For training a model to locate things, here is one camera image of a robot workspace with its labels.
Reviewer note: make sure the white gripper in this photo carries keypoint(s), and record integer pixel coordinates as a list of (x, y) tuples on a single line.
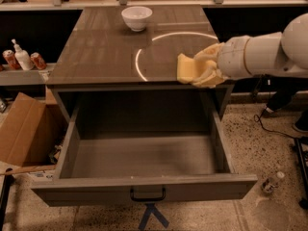
[(231, 59)]

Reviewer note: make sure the yellow sponge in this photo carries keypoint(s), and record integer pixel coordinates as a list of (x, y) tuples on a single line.
[(188, 69)]

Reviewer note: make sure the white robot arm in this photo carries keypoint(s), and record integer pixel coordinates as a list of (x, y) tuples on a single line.
[(280, 54)]

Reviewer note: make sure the grey cabinet with counter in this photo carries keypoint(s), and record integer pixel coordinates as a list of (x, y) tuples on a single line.
[(115, 72)]

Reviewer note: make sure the open grey top drawer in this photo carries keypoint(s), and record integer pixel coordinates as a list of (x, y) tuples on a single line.
[(103, 159)]

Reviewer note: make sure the white ceramic bowl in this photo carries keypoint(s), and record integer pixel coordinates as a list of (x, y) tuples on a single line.
[(136, 17)]

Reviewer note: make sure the clear plastic bottle on floor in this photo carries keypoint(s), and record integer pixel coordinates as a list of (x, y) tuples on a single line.
[(272, 182)]

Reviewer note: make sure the black metal stand right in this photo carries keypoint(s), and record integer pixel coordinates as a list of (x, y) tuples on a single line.
[(301, 151)]

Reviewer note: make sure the red soda can right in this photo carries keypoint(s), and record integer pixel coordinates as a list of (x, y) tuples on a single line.
[(38, 61)]

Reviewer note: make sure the red soda can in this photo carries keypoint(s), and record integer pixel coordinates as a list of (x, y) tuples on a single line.
[(11, 60), (38, 61)]

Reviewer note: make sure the wooden stick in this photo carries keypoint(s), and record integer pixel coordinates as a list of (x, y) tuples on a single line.
[(28, 169)]

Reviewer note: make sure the white soap pump bottle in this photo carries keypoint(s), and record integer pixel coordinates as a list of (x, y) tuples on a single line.
[(22, 57)]

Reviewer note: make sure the brown cardboard box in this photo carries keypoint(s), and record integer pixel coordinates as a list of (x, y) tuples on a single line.
[(30, 131)]

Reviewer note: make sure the red soda can left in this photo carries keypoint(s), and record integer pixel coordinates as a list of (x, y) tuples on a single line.
[(11, 60)]

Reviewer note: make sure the grey low shelf ledge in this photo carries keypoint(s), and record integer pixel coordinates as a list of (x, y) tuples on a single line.
[(10, 77)]

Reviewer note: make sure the black drawer handle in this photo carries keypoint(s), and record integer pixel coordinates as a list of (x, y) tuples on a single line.
[(148, 196)]

